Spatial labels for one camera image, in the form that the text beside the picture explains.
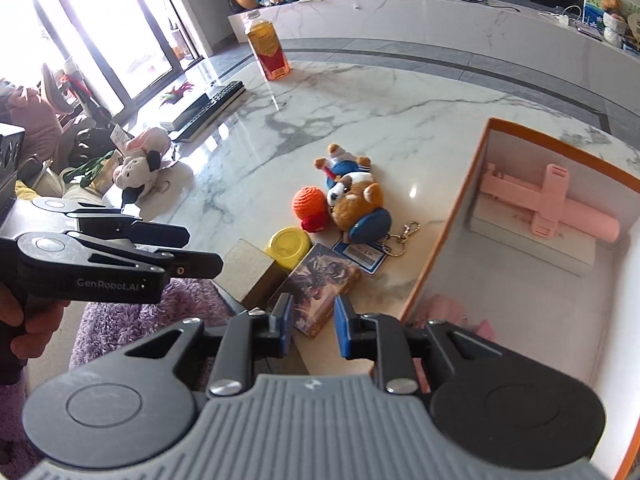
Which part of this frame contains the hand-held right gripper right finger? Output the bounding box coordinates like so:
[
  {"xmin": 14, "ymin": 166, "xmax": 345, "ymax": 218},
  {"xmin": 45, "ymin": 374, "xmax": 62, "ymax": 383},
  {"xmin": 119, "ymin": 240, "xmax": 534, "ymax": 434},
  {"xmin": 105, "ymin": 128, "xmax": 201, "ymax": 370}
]
[{"xmin": 333, "ymin": 295, "xmax": 497, "ymax": 396}]

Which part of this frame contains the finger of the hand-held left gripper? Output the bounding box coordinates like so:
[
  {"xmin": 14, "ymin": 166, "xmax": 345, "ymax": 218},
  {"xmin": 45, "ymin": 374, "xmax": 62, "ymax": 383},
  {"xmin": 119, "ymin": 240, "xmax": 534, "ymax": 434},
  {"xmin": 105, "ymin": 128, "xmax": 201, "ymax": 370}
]
[
  {"xmin": 31, "ymin": 197, "xmax": 192, "ymax": 251},
  {"xmin": 17, "ymin": 231, "xmax": 224, "ymax": 281}
]

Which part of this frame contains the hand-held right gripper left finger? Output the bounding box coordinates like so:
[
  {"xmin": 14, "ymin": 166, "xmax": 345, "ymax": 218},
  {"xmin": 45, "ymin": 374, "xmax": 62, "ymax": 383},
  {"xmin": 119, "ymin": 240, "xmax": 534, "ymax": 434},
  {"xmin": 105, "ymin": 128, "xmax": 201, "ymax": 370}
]
[{"xmin": 122, "ymin": 291, "xmax": 297, "ymax": 397}]

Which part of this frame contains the illustrated card box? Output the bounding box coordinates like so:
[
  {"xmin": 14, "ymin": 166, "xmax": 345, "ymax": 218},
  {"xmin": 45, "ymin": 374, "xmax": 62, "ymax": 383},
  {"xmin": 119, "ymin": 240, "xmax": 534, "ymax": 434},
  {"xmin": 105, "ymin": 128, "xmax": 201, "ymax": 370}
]
[{"xmin": 267, "ymin": 243, "xmax": 362, "ymax": 338}]

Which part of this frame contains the blue paper tag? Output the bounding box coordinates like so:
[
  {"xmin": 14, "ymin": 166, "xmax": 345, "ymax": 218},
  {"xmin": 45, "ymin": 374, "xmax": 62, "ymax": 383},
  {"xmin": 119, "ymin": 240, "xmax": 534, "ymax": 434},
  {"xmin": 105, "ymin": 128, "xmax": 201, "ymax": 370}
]
[{"xmin": 332, "ymin": 238, "xmax": 385, "ymax": 277}]

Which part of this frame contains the orange crochet ball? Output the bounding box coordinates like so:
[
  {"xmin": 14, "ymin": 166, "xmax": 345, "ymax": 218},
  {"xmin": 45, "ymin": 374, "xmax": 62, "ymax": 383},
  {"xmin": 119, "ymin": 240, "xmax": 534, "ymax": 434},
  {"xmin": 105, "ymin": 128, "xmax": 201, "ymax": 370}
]
[{"xmin": 292, "ymin": 186, "xmax": 333, "ymax": 233}]

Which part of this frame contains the sailor bear plush keychain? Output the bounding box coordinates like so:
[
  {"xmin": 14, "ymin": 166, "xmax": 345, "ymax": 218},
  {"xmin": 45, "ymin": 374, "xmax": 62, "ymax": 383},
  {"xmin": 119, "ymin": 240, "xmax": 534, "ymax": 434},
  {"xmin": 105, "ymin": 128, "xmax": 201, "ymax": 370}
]
[{"xmin": 314, "ymin": 143, "xmax": 422, "ymax": 259}]

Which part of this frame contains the orange cardboard box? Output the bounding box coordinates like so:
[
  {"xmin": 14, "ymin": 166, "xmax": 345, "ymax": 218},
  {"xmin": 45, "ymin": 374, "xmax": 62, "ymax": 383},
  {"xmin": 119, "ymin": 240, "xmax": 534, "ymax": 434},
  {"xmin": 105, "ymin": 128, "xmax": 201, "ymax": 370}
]
[{"xmin": 400, "ymin": 117, "xmax": 640, "ymax": 480}]

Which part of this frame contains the white glasses case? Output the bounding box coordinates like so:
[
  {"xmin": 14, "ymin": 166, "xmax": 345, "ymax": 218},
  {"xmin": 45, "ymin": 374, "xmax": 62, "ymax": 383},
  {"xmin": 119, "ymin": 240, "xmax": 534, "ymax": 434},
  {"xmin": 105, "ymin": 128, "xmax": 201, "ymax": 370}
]
[{"xmin": 470, "ymin": 195, "xmax": 598, "ymax": 277}]

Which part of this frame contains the person's left hand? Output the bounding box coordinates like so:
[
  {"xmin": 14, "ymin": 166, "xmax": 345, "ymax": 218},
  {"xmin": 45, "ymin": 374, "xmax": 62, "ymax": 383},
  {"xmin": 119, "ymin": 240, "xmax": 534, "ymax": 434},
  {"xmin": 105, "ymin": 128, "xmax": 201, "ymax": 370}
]
[{"xmin": 0, "ymin": 282, "xmax": 69, "ymax": 359}]

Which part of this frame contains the purple fluffy mat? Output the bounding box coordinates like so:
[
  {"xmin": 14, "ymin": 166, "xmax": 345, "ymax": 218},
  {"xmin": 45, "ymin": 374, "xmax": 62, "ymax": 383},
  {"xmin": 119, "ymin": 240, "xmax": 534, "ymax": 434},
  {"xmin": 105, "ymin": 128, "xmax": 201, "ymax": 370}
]
[{"xmin": 0, "ymin": 277, "xmax": 236, "ymax": 478}]

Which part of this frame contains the beige cardboard box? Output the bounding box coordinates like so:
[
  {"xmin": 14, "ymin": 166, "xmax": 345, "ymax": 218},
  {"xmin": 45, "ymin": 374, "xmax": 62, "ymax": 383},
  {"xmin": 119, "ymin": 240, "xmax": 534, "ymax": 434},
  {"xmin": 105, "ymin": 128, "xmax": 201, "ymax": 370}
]
[{"xmin": 220, "ymin": 239, "xmax": 288, "ymax": 311}]

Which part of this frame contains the yellow round lid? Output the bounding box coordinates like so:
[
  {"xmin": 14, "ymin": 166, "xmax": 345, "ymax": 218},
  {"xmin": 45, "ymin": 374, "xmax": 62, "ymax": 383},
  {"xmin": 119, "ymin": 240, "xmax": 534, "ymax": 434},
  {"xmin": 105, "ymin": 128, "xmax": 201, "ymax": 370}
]
[{"xmin": 264, "ymin": 227, "xmax": 312, "ymax": 270}]

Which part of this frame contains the pink plush toy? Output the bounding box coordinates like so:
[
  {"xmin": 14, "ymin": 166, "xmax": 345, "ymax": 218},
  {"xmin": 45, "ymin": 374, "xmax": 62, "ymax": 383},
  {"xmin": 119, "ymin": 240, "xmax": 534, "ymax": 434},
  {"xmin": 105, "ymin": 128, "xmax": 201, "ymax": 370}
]
[{"xmin": 125, "ymin": 126, "xmax": 176, "ymax": 166}]

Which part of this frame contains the white paper tag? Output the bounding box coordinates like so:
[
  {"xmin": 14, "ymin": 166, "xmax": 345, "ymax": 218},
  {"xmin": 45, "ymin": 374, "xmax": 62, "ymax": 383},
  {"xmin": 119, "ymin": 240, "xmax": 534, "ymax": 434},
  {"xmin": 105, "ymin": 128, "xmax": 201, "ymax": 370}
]
[{"xmin": 107, "ymin": 124, "xmax": 134, "ymax": 154}]

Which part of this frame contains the white and blue box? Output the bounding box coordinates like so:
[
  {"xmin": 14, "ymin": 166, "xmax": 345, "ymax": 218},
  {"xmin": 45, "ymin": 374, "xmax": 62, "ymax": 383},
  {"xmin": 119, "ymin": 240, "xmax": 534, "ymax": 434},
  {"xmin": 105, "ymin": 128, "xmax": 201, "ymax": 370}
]
[{"xmin": 159, "ymin": 92, "xmax": 211, "ymax": 131}]

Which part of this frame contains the black remote control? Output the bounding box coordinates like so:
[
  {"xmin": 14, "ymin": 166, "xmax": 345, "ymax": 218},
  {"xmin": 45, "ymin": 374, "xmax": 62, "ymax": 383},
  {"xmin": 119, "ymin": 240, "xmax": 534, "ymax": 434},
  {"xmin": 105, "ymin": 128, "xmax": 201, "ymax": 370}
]
[{"xmin": 170, "ymin": 81, "xmax": 246, "ymax": 143}]

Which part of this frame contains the red artificial flower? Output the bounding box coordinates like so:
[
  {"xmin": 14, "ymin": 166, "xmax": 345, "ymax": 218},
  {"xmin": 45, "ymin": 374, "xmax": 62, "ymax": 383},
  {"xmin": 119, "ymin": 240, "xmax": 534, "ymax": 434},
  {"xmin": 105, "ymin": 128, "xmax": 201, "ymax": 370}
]
[{"xmin": 160, "ymin": 81, "xmax": 197, "ymax": 107}]

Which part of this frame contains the pink cloth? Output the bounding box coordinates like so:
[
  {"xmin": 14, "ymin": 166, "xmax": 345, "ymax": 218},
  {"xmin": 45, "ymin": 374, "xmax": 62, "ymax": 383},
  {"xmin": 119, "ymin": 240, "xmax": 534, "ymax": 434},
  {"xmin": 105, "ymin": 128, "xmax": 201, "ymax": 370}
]
[{"xmin": 0, "ymin": 85, "xmax": 63, "ymax": 171}]

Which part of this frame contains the orange drink bottle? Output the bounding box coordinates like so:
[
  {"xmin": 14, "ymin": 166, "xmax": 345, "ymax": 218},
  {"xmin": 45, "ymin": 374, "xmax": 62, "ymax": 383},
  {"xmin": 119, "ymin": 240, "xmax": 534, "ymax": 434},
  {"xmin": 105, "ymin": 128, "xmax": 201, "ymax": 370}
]
[{"xmin": 243, "ymin": 9, "xmax": 291, "ymax": 81}]

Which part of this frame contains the glass sliding door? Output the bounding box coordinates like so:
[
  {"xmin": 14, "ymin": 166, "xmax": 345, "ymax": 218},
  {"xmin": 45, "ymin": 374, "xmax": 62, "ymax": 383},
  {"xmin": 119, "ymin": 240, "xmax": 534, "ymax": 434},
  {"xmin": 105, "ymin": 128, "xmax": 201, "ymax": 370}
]
[{"xmin": 0, "ymin": 0, "xmax": 206, "ymax": 116}]

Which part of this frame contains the marble television console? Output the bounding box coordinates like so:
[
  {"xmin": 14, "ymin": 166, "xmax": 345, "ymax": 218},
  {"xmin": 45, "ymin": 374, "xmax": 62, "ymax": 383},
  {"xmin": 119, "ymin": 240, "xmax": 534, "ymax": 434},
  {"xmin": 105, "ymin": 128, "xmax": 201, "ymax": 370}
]
[{"xmin": 227, "ymin": 0, "xmax": 640, "ymax": 92}]

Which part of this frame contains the green and blue picture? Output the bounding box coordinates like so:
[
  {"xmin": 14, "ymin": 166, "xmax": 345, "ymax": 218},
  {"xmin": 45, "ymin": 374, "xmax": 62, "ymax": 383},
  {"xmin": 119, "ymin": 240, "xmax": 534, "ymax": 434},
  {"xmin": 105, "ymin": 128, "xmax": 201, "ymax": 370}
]
[{"xmin": 582, "ymin": 0, "xmax": 640, "ymax": 42}]

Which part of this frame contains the wooden round sign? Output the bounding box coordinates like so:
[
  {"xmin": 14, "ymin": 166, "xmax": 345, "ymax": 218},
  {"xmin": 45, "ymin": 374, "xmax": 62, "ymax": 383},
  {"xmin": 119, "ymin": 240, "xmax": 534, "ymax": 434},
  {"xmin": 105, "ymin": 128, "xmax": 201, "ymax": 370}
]
[{"xmin": 622, "ymin": 10, "xmax": 640, "ymax": 56}]

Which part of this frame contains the cow plush keychain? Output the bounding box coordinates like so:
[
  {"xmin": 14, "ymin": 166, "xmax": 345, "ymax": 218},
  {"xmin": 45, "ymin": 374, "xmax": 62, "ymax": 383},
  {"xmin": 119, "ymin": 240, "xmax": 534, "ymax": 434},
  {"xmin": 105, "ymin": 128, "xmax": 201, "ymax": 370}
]
[{"xmin": 112, "ymin": 150, "xmax": 173, "ymax": 206}]

